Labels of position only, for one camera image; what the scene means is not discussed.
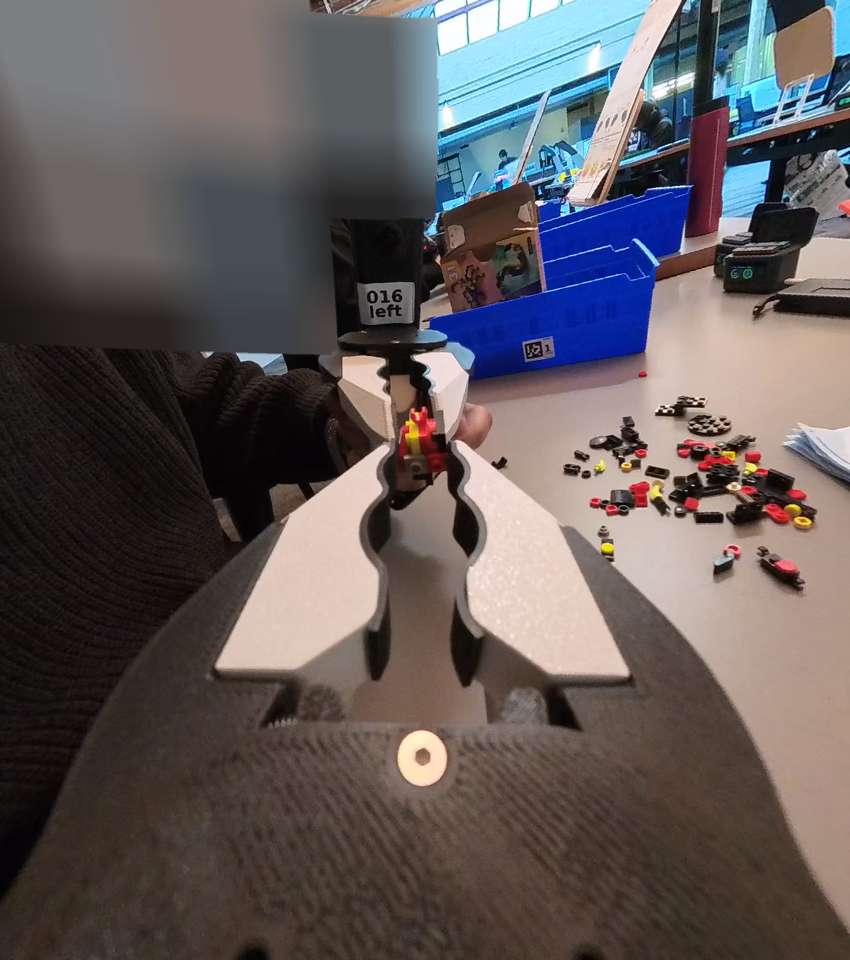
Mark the cardboard lego box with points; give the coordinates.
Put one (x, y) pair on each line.
(492, 262)

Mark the red yellow lego assembly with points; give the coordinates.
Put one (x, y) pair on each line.
(421, 450)

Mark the black charger case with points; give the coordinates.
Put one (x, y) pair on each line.
(762, 255)

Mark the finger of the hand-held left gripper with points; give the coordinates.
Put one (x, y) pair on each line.
(365, 397)
(451, 390)

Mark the wooden sign board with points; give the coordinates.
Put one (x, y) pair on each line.
(620, 127)

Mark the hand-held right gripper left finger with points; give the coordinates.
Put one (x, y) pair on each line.
(305, 600)

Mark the person's left hand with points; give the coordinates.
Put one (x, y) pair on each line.
(476, 426)

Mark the blue plastic bin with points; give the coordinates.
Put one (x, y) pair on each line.
(620, 221)
(582, 322)

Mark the person's black knit sweater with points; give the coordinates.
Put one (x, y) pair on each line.
(57, 562)

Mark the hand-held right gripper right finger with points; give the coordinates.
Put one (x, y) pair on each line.
(537, 600)

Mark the black flat device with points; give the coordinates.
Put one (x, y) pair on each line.
(837, 296)

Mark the wooden board stand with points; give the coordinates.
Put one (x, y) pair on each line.
(804, 37)

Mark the red bottle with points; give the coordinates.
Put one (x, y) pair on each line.
(706, 172)

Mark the pile of lego pieces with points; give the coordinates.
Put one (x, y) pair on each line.
(725, 476)

